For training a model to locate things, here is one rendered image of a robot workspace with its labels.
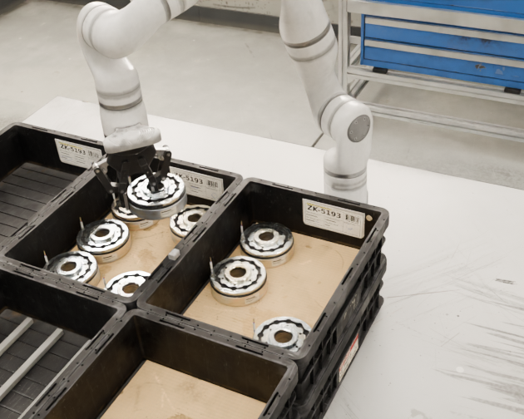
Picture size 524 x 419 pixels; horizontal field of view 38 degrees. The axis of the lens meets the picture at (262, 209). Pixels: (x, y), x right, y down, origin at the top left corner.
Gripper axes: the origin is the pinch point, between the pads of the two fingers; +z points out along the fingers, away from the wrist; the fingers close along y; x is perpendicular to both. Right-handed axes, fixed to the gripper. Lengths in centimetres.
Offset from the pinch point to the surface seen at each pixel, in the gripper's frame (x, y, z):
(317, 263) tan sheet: 10.3, -29.2, 17.2
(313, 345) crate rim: 37.7, -17.2, 7.4
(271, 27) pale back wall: -272, -119, 97
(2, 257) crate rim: -2.4, 25.3, 7.2
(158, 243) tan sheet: -7.7, -2.8, 17.2
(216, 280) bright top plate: 10.6, -9.6, 14.4
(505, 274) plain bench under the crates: 15, -69, 30
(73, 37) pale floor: -318, -13, 100
